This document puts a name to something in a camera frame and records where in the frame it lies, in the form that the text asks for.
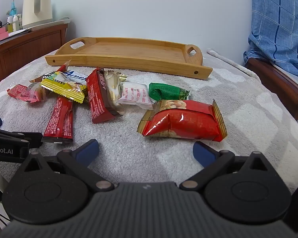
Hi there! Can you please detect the red biscuit packet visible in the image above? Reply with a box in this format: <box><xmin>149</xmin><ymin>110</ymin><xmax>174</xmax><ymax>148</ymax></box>
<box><xmin>86</xmin><ymin>67</ymin><xmax>116</xmax><ymax>124</ymax></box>

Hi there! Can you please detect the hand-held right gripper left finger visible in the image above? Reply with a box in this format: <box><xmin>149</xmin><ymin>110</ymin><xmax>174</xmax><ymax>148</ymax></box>
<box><xmin>16</xmin><ymin>139</ymin><xmax>115</xmax><ymax>192</ymax></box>

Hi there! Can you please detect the grey checked blanket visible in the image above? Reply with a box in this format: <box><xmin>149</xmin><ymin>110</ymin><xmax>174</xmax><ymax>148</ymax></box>
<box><xmin>0</xmin><ymin>48</ymin><xmax>298</xmax><ymax>204</ymax></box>

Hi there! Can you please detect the wooden serving tray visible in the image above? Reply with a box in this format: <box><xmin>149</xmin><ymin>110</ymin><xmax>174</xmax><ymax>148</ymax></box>
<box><xmin>45</xmin><ymin>37</ymin><xmax>213</xmax><ymax>80</ymax></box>

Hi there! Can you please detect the red stick sachet black end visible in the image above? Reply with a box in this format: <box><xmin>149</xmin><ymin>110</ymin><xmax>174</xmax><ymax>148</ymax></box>
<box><xmin>41</xmin><ymin>96</ymin><xmax>74</xmax><ymax>144</ymax></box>

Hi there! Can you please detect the white red-print candy packet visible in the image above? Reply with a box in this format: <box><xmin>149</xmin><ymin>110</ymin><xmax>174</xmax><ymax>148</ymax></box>
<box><xmin>117</xmin><ymin>81</ymin><xmax>154</xmax><ymax>110</ymax></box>

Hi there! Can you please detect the yellow green-label snack packet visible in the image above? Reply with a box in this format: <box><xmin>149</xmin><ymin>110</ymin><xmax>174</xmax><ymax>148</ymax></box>
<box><xmin>40</xmin><ymin>71</ymin><xmax>87</xmax><ymax>104</ymax></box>

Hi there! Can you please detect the blue plaid cloth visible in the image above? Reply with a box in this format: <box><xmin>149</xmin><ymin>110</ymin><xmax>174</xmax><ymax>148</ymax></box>
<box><xmin>243</xmin><ymin>0</ymin><xmax>298</xmax><ymax>83</ymax></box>

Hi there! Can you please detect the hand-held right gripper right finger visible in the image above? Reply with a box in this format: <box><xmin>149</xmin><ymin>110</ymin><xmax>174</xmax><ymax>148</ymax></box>
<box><xmin>179</xmin><ymin>141</ymin><xmax>276</xmax><ymax>192</ymax></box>

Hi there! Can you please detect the yellow white cartoon snack packet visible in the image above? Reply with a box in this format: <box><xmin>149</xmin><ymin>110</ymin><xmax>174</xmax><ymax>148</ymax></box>
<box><xmin>62</xmin><ymin>69</ymin><xmax>89</xmax><ymax>92</ymax></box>

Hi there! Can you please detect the brown wooden bed frame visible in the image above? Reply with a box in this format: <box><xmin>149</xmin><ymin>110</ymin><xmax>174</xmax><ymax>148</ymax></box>
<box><xmin>245</xmin><ymin>57</ymin><xmax>298</xmax><ymax>121</ymax></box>

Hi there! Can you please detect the brown wooden cabinet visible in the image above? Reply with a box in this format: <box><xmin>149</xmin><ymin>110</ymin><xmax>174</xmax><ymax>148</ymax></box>
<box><xmin>0</xmin><ymin>23</ymin><xmax>69</xmax><ymax>88</ymax></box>

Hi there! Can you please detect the large red nut packet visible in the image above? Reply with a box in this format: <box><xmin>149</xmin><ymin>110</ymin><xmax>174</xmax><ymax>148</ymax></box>
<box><xmin>137</xmin><ymin>99</ymin><xmax>228</xmax><ymax>142</ymax></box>

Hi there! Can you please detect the beige translucent snack packet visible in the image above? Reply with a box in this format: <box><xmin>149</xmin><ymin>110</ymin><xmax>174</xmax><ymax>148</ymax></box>
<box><xmin>104</xmin><ymin>70</ymin><xmax>129</xmax><ymax>116</ymax></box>

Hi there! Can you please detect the cream electric kettle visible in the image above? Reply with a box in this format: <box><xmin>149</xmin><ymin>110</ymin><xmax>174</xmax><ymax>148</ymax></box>
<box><xmin>22</xmin><ymin>0</ymin><xmax>53</xmax><ymax>29</ymax></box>

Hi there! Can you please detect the red stick sachet gold end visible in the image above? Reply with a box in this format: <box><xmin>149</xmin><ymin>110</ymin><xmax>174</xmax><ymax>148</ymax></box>
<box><xmin>29</xmin><ymin>58</ymin><xmax>72</xmax><ymax>83</ymax></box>

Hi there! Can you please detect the white kettle tray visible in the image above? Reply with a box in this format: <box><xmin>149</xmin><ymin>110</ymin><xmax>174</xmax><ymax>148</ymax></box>
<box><xmin>21</xmin><ymin>17</ymin><xmax>71</xmax><ymax>33</ymax></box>

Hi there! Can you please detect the pink wafer snack packet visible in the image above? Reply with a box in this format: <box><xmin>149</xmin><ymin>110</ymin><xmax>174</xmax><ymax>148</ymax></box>
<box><xmin>7</xmin><ymin>82</ymin><xmax>46</xmax><ymax>104</ymax></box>

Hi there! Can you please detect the teal spray bottle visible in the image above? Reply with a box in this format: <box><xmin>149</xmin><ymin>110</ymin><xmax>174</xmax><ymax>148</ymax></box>
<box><xmin>7</xmin><ymin>1</ymin><xmax>17</xmax><ymax>33</ymax></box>

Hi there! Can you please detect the green snack packet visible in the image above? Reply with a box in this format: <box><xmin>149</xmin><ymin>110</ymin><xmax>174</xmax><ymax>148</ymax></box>
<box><xmin>148</xmin><ymin>82</ymin><xmax>191</xmax><ymax>103</ymax></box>

